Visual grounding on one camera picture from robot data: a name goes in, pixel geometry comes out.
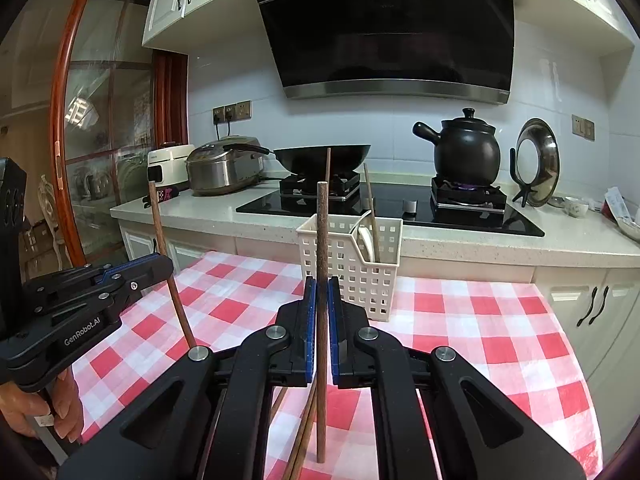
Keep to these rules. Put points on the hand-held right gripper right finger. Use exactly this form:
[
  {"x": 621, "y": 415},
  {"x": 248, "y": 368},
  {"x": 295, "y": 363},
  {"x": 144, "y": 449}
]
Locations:
[{"x": 334, "y": 332}]

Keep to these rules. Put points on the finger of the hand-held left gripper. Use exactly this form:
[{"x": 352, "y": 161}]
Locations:
[
  {"x": 145, "y": 284},
  {"x": 145, "y": 260}
]

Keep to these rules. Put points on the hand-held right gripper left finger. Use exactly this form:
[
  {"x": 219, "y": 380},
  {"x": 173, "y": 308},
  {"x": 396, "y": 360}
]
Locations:
[{"x": 311, "y": 330}]

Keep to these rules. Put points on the brown wooden chopstick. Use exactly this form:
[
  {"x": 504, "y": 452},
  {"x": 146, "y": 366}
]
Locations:
[
  {"x": 369, "y": 195},
  {"x": 328, "y": 165},
  {"x": 160, "y": 225},
  {"x": 322, "y": 230}
]

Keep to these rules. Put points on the white perforated plastic basket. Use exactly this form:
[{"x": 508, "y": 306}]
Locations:
[{"x": 370, "y": 290}]

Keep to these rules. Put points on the white plastic spoon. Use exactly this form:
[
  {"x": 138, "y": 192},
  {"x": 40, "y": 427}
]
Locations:
[
  {"x": 361, "y": 221},
  {"x": 366, "y": 247}
]

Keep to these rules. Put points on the set of wooden chopsticks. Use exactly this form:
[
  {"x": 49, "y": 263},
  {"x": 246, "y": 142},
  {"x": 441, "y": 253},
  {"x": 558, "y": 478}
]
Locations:
[{"x": 300, "y": 440}]

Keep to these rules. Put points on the person's left hand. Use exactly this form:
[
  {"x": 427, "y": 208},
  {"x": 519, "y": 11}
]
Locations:
[{"x": 67, "y": 410}]

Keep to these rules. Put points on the black pink patterned item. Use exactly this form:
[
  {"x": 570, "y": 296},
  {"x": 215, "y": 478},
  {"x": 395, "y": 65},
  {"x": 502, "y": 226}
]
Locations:
[{"x": 165, "y": 194}]

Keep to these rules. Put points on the white stone kitchen counter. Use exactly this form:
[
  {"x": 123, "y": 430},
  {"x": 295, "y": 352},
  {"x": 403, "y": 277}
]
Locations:
[{"x": 200, "y": 215}]

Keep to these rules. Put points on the white countertop cooker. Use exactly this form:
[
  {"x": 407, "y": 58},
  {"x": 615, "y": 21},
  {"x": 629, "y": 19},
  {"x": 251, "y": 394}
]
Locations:
[{"x": 167, "y": 160}]

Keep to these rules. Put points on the white ornate chair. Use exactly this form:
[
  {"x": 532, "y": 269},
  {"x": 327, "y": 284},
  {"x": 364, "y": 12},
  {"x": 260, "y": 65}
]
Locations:
[{"x": 50, "y": 200}]

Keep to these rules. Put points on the stainless steel rice cooker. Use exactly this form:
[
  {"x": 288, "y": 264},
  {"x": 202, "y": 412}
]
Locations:
[{"x": 220, "y": 172}]

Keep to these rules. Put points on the red white checkered tablecloth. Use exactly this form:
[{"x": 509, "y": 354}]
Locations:
[{"x": 475, "y": 320}]

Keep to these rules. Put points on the black glass gas hob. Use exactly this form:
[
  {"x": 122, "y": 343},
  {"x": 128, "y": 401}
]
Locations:
[{"x": 450, "y": 220}]

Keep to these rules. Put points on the wooden framed glass door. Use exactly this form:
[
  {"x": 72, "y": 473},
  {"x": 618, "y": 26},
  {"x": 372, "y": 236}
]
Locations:
[{"x": 62, "y": 110}]

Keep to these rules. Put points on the black wok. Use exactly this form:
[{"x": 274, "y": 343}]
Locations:
[{"x": 300, "y": 157}]

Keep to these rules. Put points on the black clay pot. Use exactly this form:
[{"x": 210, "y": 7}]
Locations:
[{"x": 465, "y": 155}]

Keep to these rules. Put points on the black lid rack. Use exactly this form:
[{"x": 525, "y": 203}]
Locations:
[{"x": 513, "y": 165}]

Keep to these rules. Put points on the small white cup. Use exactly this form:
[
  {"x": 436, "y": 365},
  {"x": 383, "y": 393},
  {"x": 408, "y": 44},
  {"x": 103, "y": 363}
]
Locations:
[{"x": 576, "y": 208}]

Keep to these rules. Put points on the stainless steel pot lid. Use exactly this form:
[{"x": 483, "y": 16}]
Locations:
[{"x": 550, "y": 160}]

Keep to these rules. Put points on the white plastic food bags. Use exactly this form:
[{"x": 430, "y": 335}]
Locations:
[{"x": 620, "y": 207}]

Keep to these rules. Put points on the black range hood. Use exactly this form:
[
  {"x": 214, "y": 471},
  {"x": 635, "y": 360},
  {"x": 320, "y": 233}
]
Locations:
[{"x": 390, "y": 25}]

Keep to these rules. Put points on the triple wall socket panel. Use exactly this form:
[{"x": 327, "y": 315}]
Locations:
[{"x": 240, "y": 110}]

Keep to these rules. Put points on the small wall socket panel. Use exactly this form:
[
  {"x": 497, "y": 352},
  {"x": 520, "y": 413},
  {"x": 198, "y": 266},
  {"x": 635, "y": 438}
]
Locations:
[{"x": 583, "y": 127}]

